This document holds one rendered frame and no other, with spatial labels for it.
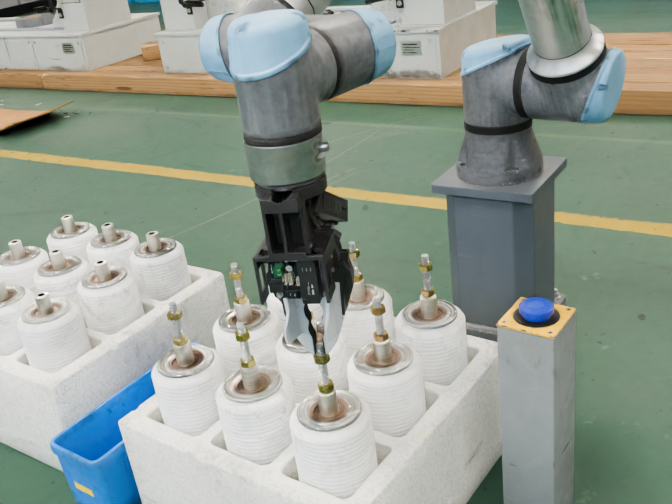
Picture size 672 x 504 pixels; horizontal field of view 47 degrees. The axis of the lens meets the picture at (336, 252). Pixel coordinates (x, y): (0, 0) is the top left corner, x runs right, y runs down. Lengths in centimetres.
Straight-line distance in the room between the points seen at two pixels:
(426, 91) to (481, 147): 163
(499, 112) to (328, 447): 67
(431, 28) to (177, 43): 128
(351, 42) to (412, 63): 229
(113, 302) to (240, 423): 43
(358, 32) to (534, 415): 49
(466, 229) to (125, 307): 60
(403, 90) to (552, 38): 185
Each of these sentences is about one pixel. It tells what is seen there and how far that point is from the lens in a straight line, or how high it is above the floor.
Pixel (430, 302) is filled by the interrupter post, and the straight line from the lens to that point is 105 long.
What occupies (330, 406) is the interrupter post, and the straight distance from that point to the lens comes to 90.
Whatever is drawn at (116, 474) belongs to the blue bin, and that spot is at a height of 8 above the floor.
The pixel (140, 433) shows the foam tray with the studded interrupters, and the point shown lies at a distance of 109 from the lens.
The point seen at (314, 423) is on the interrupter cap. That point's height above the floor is 25.
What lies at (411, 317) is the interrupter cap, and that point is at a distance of 107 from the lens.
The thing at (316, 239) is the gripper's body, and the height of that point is 48.
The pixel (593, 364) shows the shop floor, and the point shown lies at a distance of 142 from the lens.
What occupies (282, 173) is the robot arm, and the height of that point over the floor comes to 56.
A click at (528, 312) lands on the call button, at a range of 92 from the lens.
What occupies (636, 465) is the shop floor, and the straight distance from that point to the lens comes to 123.
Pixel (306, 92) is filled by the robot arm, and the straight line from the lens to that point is 72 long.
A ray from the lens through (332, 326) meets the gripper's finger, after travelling 82.
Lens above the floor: 80
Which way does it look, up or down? 25 degrees down
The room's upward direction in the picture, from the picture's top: 8 degrees counter-clockwise
